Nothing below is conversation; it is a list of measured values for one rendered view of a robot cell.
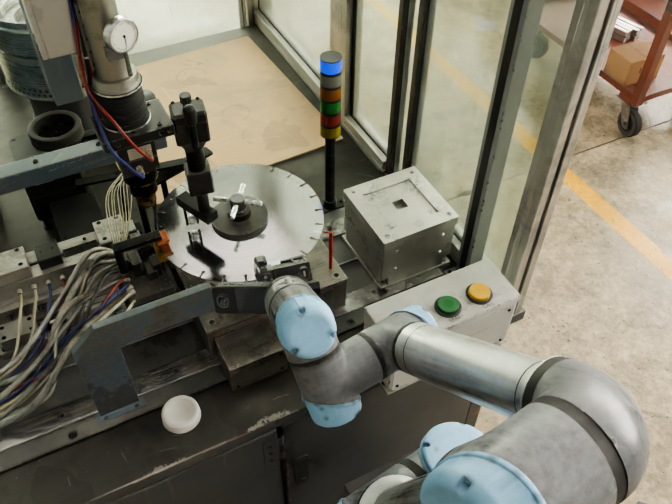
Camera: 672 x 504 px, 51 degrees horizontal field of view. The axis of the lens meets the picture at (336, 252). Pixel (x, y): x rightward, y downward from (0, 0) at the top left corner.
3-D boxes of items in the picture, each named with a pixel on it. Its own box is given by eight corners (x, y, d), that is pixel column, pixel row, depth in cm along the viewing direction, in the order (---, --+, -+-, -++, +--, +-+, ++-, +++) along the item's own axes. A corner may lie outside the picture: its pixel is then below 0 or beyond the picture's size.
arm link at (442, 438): (504, 500, 110) (522, 460, 100) (438, 549, 105) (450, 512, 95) (453, 441, 117) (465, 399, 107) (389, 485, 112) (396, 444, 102)
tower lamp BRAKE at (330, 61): (335, 61, 144) (335, 48, 141) (345, 72, 141) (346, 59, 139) (316, 66, 142) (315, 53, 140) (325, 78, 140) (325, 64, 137)
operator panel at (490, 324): (475, 304, 149) (487, 257, 138) (506, 342, 143) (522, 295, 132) (360, 353, 141) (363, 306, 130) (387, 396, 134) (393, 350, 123)
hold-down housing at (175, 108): (214, 178, 127) (199, 83, 112) (219, 195, 124) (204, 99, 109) (184, 184, 126) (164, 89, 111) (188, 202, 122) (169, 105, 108)
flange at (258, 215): (243, 246, 132) (242, 237, 131) (199, 222, 137) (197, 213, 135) (279, 213, 139) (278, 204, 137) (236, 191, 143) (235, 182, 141)
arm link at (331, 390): (393, 398, 99) (370, 330, 96) (328, 439, 95) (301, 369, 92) (365, 383, 106) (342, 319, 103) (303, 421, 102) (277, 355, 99)
